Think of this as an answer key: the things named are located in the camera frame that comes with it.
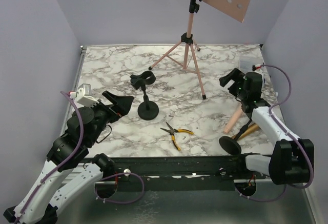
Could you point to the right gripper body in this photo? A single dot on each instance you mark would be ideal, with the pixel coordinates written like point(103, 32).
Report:
point(237, 82)

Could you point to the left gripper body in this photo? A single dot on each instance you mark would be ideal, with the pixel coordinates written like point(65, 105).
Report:
point(105, 115)

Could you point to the pink toy microphone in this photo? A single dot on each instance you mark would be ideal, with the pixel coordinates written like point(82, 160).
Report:
point(233, 120)

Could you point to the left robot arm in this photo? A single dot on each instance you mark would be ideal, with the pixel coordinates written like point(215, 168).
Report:
point(48, 195)

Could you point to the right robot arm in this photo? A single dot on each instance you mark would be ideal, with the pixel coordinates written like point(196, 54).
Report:
point(292, 160)

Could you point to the clear plastic parts box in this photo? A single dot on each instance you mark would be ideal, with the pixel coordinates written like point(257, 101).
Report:
point(246, 62)

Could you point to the gold toy microphone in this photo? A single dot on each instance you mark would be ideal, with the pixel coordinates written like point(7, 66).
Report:
point(248, 129)

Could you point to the black mic stand front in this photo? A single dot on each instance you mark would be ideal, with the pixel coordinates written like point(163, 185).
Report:
point(230, 145)

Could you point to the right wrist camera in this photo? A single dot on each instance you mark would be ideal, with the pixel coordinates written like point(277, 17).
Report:
point(258, 69)

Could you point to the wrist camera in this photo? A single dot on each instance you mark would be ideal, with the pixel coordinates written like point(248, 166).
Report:
point(83, 96)
point(258, 69)

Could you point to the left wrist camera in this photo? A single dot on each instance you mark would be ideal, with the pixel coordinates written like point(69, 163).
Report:
point(83, 96)

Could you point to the yellow handled pliers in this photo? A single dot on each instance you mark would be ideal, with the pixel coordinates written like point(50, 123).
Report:
point(172, 131)

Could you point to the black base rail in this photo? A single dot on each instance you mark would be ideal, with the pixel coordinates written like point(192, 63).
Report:
point(184, 173)

